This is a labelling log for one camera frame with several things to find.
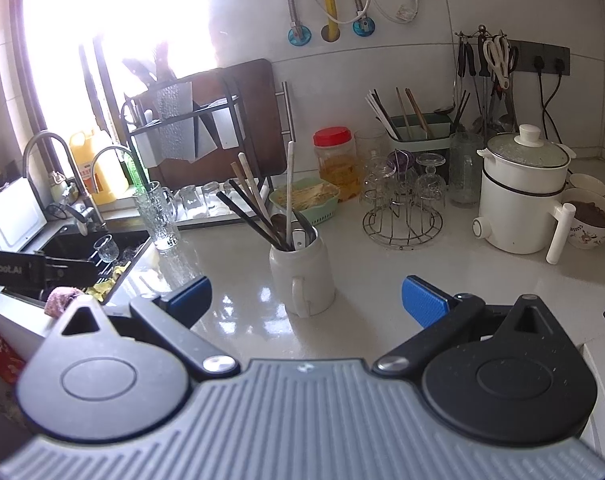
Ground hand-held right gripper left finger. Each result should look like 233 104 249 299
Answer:
55 275 240 376

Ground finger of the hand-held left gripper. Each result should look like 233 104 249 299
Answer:
43 255 102 289

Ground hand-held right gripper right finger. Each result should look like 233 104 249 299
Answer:
373 275 558 376

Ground white ceramic mug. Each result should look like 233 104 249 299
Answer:
268 234 337 319

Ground white chopstick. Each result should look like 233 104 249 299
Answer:
285 141 297 251
238 153 280 251

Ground wooden chopstick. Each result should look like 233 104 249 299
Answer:
230 161 273 241

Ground set of hanging kitchen utensils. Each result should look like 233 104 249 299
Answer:
435 40 518 133

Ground black kitchen sink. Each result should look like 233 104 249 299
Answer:
30 227 152 307

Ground pink cloth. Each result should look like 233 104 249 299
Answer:
44 286 86 319

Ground yellow cloth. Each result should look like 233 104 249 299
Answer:
85 260 134 302

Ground small cut glass cup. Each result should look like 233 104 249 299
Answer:
93 233 118 264

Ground white plastic board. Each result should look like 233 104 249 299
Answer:
0 176 49 254

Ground tall steel faucet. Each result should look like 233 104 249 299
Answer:
22 131 107 235

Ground red printed box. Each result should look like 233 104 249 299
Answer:
0 324 27 387

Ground upturned glasses on tray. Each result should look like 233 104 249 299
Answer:
174 185 274 224

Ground textured glass pitcher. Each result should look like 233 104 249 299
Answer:
133 181 182 253

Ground yellow oil jug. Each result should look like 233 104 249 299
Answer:
70 130 129 206

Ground green plastic bottle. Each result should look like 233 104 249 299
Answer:
125 152 149 187

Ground upturned stemmed glass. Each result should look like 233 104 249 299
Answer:
415 152 447 209

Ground upturned clear glass cup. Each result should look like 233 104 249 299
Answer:
363 157 399 211

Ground short steel faucet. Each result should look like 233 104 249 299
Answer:
89 145 150 196

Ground white electric cooking pot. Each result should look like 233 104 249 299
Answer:
471 124 577 266

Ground textured glass mug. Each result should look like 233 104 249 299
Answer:
449 131 484 210

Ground green plastic basket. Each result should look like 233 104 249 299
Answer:
268 183 341 227

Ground purple round lid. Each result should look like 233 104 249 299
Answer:
389 149 417 174

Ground white rack holder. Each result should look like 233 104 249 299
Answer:
211 106 246 151
134 130 169 169

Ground dried noodle bundle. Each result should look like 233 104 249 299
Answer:
275 186 336 210

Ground red-lidded plastic jar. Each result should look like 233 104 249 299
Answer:
313 126 358 204

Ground tall clear glass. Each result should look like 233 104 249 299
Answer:
355 130 389 173

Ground patterned glass cutting board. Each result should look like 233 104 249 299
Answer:
151 81 219 164

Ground black metal dish rack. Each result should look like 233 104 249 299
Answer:
119 66 274 222

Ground floral ceramic bowl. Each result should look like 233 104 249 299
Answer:
564 187 605 252

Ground bunch of assorted chopsticks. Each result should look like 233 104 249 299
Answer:
365 87 433 141

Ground dark wooden cutting board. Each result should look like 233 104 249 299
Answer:
131 58 276 192

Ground plain white bowl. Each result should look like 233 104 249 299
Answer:
567 172 605 198

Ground wire glass rack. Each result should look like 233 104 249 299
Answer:
361 152 446 249

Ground steel bar handle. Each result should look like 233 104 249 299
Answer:
280 81 296 137

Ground black-handled kitchen knife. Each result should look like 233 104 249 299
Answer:
152 42 178 83
121 57 158 86

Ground black power cable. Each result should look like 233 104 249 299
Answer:
537 57 569 136

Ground white-handled scissors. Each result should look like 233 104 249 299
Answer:
483 35 517 92

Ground black wall socket strip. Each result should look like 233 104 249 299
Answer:
505 39 572 77

